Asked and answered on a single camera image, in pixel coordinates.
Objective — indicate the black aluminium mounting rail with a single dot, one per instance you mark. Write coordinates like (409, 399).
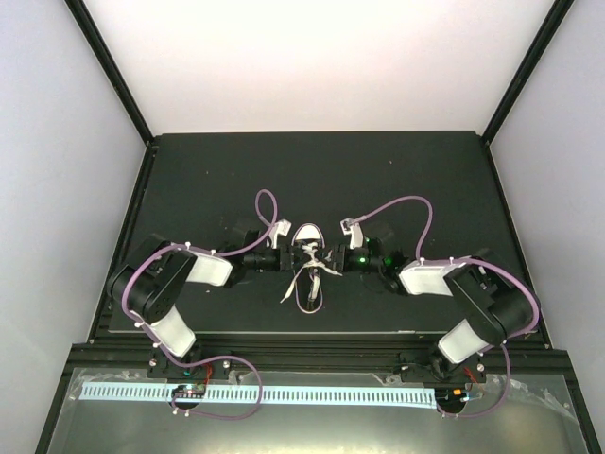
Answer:
(312, 353)

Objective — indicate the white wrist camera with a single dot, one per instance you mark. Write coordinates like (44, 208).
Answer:
(278, 229)
(351, 228)

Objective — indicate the left small circuit board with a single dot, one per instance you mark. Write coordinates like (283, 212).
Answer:
(189, 391)

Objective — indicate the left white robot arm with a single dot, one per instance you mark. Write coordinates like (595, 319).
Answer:
(150, 280)

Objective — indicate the white slotted cable duct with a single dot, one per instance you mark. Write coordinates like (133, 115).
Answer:
(269, 395)

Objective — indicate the black sneaker white sole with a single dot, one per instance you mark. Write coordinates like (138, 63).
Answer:
(309, 296)

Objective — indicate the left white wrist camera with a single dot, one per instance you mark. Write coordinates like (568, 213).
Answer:
(278, 229)

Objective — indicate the small circuit board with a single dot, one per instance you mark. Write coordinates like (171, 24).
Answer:
(454, 395)
(189, 391)

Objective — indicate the black frame post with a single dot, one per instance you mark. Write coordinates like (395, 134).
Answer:
(103, 54)
(545, 34)

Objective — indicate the white shoelace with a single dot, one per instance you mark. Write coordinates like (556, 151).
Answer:
(310, 250)

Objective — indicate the right black frame post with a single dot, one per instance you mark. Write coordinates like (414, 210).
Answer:
(545, 34)

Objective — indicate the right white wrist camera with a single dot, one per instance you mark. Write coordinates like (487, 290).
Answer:
(351, 228)

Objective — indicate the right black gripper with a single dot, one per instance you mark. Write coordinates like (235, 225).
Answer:
(339, 260)

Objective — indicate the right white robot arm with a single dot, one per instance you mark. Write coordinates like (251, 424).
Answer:
(495, 305)

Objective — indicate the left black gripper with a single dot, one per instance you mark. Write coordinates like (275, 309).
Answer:
(285, 252)

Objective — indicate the right small circuit board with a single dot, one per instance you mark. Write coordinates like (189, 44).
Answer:
(454, 395)

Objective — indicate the left black frame post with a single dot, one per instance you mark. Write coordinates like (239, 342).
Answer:
(103, 54)

